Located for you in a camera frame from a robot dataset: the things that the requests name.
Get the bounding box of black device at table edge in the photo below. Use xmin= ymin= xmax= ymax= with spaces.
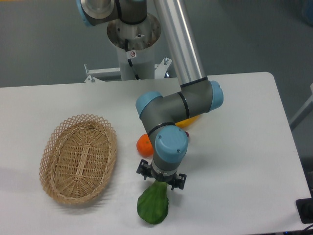
xmin=296 ymin=198 xmax=313 ymax=224

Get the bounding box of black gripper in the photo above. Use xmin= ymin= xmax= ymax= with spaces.
xmin=136 ymin=159 xmax=187 ymax=190

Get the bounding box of yellow papaya half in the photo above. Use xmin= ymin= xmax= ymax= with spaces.
xmin=176 ymin=115 xmax=200 ymax=128

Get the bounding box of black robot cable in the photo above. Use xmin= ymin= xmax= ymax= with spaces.
xmin=124 ymin=38 xmax=141 ymax=80

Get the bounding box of orange tangerine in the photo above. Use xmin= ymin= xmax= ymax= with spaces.
xmin=136 ymin=134 xmax=154 ymax=158

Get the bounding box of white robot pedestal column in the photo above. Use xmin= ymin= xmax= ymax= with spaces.
xmin=107 ymin=13 xmax=161 ymax=81

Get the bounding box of white metal base frame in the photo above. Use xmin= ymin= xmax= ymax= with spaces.
xmin=83 ymin=57 xmax=178 ymax=83

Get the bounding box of green bok choy vegetable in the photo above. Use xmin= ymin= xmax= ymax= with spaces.
xmin=137 ymin=180 xmax=169 ymax=225

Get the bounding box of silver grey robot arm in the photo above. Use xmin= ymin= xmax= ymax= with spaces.
xmin=77 ymin=0 xmax=224 ymax=189

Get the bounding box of woven wicker basket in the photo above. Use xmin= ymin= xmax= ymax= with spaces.
xmin=39 ymin=114 xmax=117 ymax=205

